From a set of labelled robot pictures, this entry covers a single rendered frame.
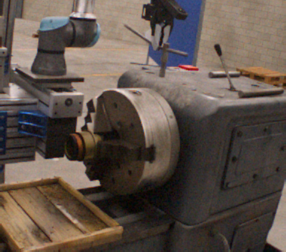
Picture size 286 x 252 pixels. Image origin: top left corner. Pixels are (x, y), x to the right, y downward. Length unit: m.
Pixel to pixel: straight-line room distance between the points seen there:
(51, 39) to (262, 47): 10.69
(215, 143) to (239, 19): 11.41
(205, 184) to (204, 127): 0.18
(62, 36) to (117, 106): 0.57
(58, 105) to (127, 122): 0.48
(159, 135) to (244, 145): 0.32
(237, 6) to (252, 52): 1.45
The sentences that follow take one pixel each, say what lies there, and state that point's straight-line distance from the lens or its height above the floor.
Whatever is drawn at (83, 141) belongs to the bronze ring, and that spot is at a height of 1.11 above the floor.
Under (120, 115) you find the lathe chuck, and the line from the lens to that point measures 1.22.
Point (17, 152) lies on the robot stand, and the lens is 1.74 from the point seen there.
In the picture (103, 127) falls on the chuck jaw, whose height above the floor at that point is 1.13.
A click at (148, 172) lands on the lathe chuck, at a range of 1.17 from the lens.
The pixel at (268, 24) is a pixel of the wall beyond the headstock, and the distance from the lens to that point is 12.11.
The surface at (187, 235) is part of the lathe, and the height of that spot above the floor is 0.83.
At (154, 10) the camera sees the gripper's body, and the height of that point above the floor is 1.47.
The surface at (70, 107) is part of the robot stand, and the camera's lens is 1.64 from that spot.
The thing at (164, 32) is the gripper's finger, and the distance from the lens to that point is 1.44.
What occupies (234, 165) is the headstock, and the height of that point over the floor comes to 1.04.
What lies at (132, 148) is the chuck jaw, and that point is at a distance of 1.13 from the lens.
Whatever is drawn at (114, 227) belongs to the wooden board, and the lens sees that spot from 1.16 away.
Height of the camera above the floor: 1.50
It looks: 14 degrees down
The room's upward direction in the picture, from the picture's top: 8 degrees clockwise
